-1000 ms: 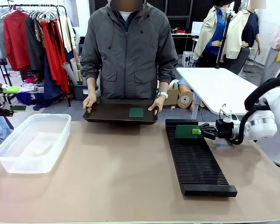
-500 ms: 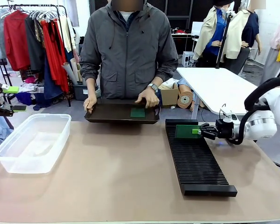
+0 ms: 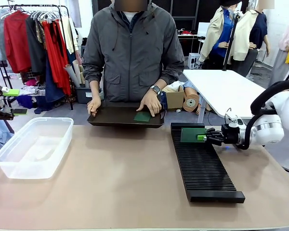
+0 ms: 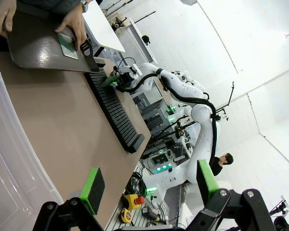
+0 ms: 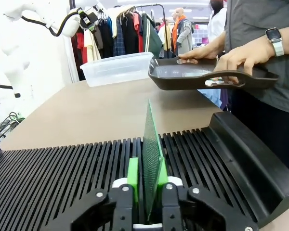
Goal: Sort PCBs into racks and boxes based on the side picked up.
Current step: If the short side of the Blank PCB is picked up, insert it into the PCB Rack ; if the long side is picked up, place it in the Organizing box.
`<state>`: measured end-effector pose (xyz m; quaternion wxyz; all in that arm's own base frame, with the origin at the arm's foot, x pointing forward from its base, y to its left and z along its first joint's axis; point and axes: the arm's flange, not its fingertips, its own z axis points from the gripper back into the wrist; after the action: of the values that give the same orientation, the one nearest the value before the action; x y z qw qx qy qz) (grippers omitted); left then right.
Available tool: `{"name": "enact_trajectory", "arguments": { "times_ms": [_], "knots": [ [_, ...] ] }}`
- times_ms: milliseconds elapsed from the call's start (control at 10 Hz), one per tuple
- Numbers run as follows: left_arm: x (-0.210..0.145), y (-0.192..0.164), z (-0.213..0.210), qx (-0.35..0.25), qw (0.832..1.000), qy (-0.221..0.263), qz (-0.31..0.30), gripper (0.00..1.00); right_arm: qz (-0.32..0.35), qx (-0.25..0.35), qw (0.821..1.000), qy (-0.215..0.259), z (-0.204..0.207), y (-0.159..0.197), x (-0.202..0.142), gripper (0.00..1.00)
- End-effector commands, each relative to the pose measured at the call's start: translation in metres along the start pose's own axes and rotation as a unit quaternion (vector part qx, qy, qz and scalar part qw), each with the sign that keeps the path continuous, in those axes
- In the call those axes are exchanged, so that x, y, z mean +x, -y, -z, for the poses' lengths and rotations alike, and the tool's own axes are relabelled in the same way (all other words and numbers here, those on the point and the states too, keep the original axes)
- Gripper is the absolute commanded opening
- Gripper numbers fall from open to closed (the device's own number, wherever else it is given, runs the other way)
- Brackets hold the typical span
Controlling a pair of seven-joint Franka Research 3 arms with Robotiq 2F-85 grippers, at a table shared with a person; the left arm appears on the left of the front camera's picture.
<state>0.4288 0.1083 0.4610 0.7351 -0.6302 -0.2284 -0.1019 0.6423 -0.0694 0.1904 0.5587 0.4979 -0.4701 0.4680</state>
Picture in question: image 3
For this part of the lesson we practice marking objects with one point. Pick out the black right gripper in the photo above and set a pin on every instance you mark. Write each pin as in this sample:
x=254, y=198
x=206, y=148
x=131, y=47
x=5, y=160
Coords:
x=231, y=134

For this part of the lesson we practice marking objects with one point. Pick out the green PCB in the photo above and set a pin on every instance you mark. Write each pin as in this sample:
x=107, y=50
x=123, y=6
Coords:
x=142, y=117
x=189, y=134

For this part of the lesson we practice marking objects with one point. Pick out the black tray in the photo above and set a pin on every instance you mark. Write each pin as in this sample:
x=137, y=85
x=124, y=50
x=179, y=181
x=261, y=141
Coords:
x=115, y=116

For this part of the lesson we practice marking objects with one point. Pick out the person's left forearm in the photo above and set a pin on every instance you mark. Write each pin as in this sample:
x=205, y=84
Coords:
x=171, y=74

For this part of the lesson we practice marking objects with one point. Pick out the person's right forearm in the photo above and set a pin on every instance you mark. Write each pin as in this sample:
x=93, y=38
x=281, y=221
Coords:
x=95, y=89

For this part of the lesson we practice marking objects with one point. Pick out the person's left hand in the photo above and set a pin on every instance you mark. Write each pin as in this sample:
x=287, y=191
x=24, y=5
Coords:
x=151, y=102

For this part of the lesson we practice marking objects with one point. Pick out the person's right hand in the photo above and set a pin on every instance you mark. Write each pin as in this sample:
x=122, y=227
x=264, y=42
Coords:
x=94, y=107

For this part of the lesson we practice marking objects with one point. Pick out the dark blue cloth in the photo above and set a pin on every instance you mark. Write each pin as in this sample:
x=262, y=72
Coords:
x=26, y=101

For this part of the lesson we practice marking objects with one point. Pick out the pink cloth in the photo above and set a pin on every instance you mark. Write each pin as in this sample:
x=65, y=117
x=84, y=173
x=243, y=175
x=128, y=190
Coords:
x=31, y=83

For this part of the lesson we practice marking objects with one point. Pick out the black slotted PCB rack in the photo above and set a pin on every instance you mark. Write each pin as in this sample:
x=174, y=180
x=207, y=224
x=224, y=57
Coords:
x=204, y=173

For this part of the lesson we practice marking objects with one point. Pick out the light blue cloth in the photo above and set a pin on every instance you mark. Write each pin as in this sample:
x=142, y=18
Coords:
x=0, y=137

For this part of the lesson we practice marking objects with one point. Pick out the navy garment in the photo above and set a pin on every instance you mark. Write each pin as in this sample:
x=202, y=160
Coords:
x=51, y=86

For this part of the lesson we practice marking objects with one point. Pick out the tan mannequin torso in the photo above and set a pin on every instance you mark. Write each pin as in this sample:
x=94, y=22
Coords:
x=191, y=101

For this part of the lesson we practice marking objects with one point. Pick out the white table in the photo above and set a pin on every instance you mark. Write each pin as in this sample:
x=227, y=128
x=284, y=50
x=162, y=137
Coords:
x=221, y=89

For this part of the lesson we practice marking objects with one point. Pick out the clear plastic box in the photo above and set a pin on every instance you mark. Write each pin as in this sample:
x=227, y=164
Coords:
x=33, y=149

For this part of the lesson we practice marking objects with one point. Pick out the cardboard box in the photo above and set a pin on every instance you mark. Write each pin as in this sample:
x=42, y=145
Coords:
x=174, y=98

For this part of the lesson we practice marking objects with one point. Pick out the black jacket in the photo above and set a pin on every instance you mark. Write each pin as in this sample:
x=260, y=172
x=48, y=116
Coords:
x=35, y=48

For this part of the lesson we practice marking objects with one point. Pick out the red shirt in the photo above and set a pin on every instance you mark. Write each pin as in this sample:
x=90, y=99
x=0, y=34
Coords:
x=15, y=41

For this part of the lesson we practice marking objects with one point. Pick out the red dress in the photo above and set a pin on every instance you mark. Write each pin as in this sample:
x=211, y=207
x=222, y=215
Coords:
x=55, y=55

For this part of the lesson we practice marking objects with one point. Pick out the grey fabric roll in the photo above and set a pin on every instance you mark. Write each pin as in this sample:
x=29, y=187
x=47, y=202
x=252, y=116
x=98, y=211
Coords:
x=71, y=74

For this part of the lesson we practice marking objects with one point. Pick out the grey storage bin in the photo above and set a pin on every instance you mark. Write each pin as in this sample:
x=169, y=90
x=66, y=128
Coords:
x=83, y=95

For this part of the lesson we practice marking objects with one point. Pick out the cream fabric roll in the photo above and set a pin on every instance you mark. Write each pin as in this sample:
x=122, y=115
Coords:
x=77, y=69

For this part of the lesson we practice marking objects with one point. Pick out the silver wrist watch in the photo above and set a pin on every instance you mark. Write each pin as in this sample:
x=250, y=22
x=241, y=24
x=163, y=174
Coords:
x=155, y=90

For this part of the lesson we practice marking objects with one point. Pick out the white crate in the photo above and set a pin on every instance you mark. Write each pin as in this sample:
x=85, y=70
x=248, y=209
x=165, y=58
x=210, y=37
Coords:
x=194, y=60

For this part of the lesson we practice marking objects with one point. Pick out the cream garment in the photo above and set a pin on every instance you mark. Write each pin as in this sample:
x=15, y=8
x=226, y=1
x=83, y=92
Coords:
x=68, y=36

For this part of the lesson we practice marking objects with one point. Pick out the white plastic hangers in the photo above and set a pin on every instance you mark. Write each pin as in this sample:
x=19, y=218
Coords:
x=44, y=16

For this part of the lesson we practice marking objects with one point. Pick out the black tripod pole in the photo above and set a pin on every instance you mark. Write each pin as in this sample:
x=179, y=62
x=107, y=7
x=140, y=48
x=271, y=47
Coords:
x=231, y=41

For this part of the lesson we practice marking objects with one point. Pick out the black clothes rack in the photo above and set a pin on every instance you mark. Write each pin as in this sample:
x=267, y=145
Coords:
x=62, y=14

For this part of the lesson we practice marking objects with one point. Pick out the mannequin in cream jacket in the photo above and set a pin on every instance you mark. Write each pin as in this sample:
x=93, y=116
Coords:
x=245, y=36

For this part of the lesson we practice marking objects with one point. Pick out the mannequin in beige coat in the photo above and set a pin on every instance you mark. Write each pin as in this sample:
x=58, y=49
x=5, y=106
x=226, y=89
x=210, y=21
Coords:
x=219, y=31

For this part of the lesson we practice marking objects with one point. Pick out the white monitor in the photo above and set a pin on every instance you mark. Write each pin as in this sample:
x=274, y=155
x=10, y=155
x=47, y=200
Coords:
x=203, y=29

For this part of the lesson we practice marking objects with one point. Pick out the mannequin in pink and yellow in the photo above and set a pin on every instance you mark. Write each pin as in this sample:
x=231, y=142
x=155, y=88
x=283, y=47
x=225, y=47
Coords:
x=286, y=48

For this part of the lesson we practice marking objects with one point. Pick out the person in grey jacket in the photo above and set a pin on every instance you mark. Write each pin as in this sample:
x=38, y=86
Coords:
x=132, y=53

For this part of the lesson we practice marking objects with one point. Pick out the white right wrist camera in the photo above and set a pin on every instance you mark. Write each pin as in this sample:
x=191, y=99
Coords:
x=234, y=121

